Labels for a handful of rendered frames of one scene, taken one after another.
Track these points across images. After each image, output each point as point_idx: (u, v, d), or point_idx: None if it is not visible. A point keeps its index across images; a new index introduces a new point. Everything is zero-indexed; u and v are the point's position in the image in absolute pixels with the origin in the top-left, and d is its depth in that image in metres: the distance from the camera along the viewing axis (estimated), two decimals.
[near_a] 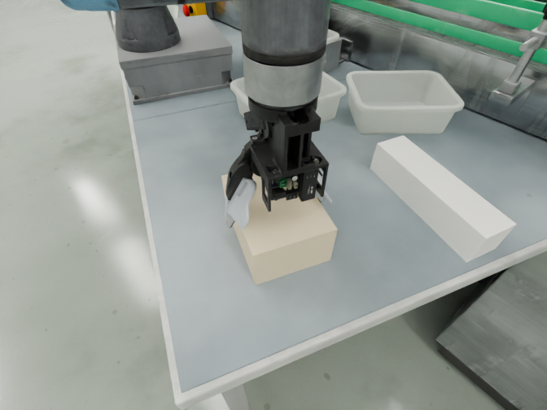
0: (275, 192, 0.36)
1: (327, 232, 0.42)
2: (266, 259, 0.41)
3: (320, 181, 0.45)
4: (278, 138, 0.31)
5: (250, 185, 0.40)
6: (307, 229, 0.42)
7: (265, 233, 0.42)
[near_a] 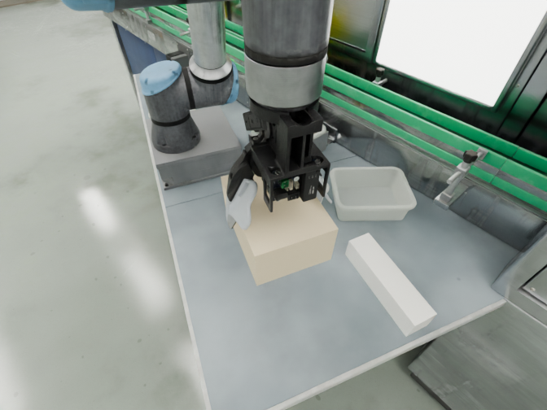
0: (277, 193, 0.36)
1: (328, 231, 0.42)
2: (268, 259, 0.41)
3: (319, 181, 0.45)
4: (281, 139, 0.31)
5: (251, 185, 0.39)
6: (308, 229, 0.43)
7: (266, 233, 0.42)
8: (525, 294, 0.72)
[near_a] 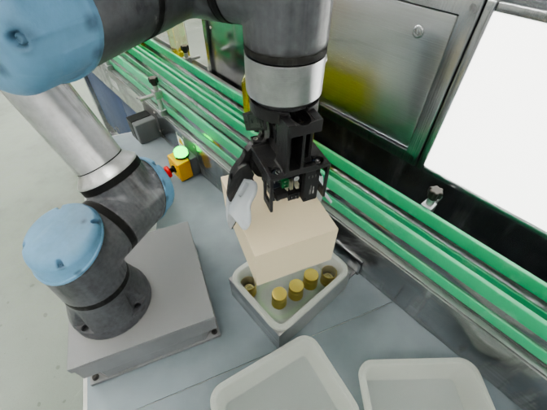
0: (277, 193, 0.36)
1: (328, 231, 0.42)
2: (268, 259, 0.41)
3: (319, 181, 0.45)
4: (281, 139, 0.31)
5: (251, 185, 0.39)
6: (308, 229, 0.43)
7: (266, 233, 0.42)
8: None
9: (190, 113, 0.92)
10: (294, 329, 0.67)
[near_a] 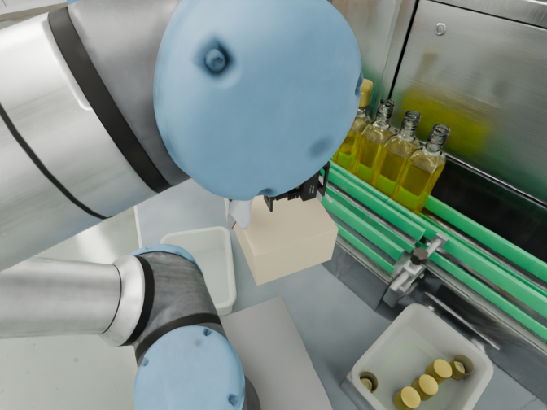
0: None
1: (328, 231, 0.42)
2: (268, 259, 0.41)
3: (319, 181, 0.45)
4: None
5: None
6: (308, 229, 0.43)
7: (266, 233, 0.42)
8: None
9: None
10: None
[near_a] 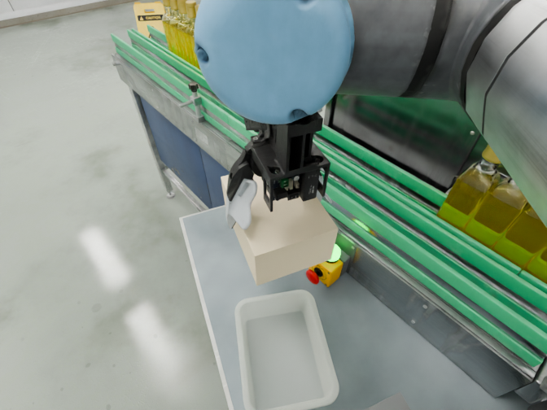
0: (277, 192, 0.36)
1: (328, 231, 0.42)
2: (268, 259, 0.41)
3: (319, 181, 0.45)
4: (281, 138, 0.31)
5: (251, 185, 0.39)
6: (308, 229, 0.43)
7: (266, 233, 0.42)
8: None
9: (362, 210, 0.67)
10: None
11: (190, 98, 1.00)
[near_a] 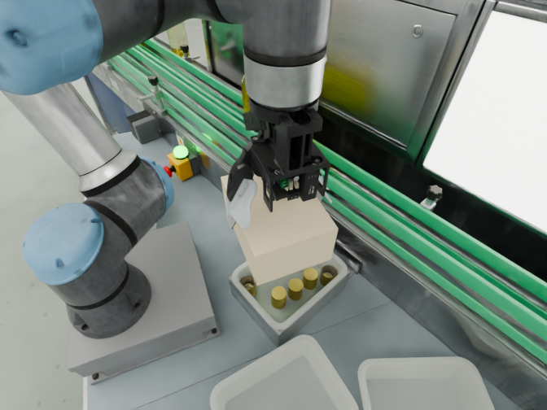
0: (277, 193, 0.36)
1: (328, 231, 0.42)
2: (268, 259, 0.41)
3: (319, 181, 0.45)
4: (280, 139, 0.31)
5: (251, 185, 0.39)
6: (308, 229, 0.43)
7: (266, 233, 0.42)
8: None
9: (190, 113, 0.92)
10: (293, 328, 0.67)
11: None
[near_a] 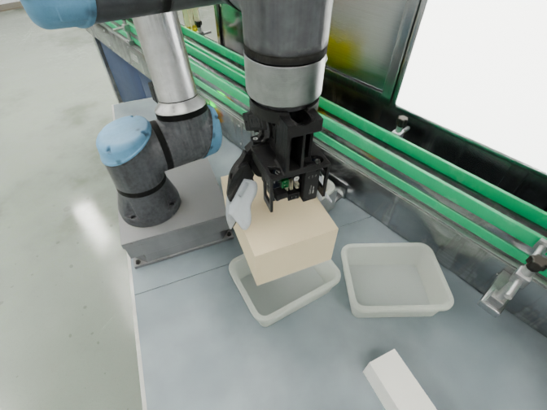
0: (277, 193, 0.36)
1: (328, 231, 0.42)
2: (268, 259, 0.41)
3: (319, 181, 0.45)
4: (281, 139, 0.31)
5: (251, 185, 0.39)
6: (308, 229, 0.43)
7: (266, 233, 0.42)
8: None
9: (206, 72, 1.11)
10: None
11: (121, 24, 1.43)
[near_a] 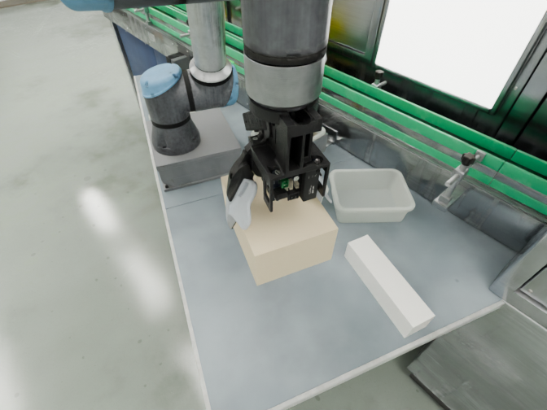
0: (277, 192, 0.36)
1: (328, 231, 0.42)
2: (268, 259, 0.41)
3: (319, 181, 0.45)
4: (280, 139, 0.31)
5: (251, 185, 0.39)
6: (308, 229, 0.43)
7: (266, 233, 0.42)
8: (522, 295, 0.72)
9: None
10: None
11: (142, 7, 1.63)
